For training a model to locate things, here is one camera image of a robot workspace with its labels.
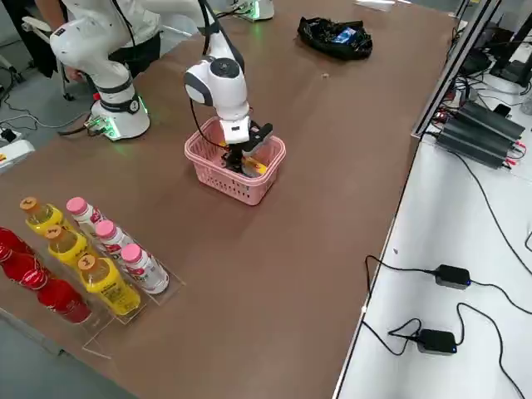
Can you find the black phone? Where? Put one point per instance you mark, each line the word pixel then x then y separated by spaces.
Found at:
pixel 503 110

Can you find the red drink bottle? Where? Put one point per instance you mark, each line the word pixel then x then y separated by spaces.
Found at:
pixel 23 272
pixel 64 301
pixel 10 243

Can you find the black monitor stand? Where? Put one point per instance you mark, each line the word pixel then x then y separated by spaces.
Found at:
pixel 511 66

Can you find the black power supply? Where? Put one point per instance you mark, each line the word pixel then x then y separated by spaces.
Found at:
pixel 474 145
pixel 494 120

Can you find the grey office chair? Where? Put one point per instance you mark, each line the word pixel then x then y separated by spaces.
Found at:
pixel 37 26

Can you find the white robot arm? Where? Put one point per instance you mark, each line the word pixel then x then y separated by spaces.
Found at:
pixel 224 87
pixel 253 10

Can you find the yellow wafer box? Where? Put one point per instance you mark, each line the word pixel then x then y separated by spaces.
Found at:
pixel 257 166

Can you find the pink plastic snack basket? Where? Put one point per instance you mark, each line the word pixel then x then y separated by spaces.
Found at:
pixel 232 187

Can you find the blue cookie box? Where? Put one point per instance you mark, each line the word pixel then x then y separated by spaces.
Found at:
pixel 344 35

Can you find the clear acrylic bottle shelf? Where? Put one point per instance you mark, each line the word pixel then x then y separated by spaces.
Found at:
pixel 166 287

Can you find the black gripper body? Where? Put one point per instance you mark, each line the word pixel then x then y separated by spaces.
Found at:
pixel 239 149

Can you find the yellow drink bottle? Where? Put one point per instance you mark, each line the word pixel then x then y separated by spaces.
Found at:
pixel 106 287
pixel 41 216
pixel 64 245

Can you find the aluminium frame post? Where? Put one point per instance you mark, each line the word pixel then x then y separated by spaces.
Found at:
pixel 449 75

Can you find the person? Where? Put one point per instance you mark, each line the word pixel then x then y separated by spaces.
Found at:
pixel 141 54

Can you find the black power adapter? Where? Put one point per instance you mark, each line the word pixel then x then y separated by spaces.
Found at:
pixel 436 341
pixel 453 276

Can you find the white control box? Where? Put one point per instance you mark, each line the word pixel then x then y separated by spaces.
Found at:
pixel 14 156

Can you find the black plastic bag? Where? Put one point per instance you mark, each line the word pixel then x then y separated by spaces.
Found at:
pixel 320 41

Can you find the pink-capped white bottle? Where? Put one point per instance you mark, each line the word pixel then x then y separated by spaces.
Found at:
pixel 109 237
pixel 83 214
pixel 143 270

